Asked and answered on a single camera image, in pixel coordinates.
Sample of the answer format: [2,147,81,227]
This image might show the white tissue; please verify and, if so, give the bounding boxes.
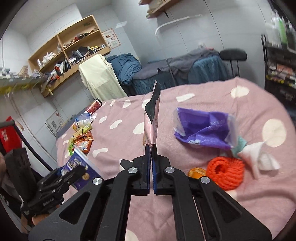
[238,142,280,179]

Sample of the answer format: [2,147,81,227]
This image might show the white arc floor lamp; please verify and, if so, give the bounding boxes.
[154,14,204,38]

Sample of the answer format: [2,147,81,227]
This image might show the green pump bottle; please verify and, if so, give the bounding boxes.
[278,17,287,48]

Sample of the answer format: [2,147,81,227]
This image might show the blue crumpled blanket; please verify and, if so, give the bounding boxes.
[107,53,142,86]

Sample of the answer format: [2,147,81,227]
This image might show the orange peel piece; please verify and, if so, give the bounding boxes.
[188,167,206,179]

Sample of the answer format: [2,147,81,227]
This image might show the red paper cup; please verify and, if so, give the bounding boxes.
[85,98,102,114]

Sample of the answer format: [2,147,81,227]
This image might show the purple plastic bag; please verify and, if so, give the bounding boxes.
[174,108,238,151]

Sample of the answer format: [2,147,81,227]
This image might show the pink snack wrapper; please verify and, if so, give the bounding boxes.
[144,81,161,148]

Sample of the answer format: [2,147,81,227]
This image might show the cream cloth on chair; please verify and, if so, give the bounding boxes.
[79,54,127,100]

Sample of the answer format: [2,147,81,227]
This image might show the blue paper cup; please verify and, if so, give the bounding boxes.
[60,148,102,190]

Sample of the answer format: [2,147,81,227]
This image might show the orange red snack bag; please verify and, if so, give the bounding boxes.
[74,131,94,155]

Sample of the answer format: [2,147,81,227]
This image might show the clear plastic bottle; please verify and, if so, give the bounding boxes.
[72,113,97,131]

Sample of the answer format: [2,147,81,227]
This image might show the teal tissue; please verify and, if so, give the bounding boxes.
[231,136,247,158]

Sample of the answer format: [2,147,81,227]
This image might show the wooden cubby shelf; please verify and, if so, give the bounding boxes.
[28,15,111,97]

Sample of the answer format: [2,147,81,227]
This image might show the wall poster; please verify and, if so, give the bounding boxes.
[102,28,121,49]

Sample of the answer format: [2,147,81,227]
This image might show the lower wooden wall shelf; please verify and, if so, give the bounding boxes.
[146,0,181,19]

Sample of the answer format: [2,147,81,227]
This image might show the person's left hand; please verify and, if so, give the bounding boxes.
[32,213,49,226]

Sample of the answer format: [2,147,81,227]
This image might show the massage bed grey blue covers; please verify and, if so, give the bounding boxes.
[129,48,229,95]

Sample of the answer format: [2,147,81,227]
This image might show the orange foam fruit net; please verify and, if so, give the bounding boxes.
[206,157,245,191]

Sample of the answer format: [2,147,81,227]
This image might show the pink polka dot bedspread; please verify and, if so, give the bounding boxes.
[55,76,296,241]

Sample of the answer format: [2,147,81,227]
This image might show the black mesh trolley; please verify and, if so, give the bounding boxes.
[261,35,295,111]

